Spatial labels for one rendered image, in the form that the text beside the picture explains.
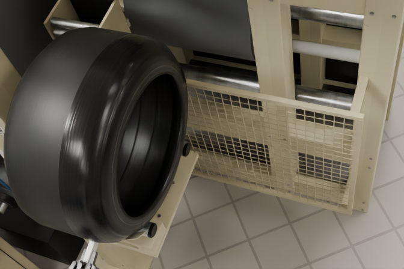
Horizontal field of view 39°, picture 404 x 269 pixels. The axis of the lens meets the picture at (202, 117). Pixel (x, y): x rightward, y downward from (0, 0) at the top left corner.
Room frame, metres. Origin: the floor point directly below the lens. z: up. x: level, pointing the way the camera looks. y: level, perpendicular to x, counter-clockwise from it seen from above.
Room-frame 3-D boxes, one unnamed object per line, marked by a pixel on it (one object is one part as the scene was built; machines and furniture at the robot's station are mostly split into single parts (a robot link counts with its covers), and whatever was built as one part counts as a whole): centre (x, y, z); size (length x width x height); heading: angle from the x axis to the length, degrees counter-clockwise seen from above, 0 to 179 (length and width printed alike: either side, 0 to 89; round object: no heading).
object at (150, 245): (0.82, 0.38, 0.83); 0.36 x 0.09 x 0.06; 55
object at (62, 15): (1.37, 0.27, 1.05); 0.20 x 0.15 x 0.30; 55
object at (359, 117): (1.07, -0.08, 0.65); 0.90 x 0.02 x 0.70; 55
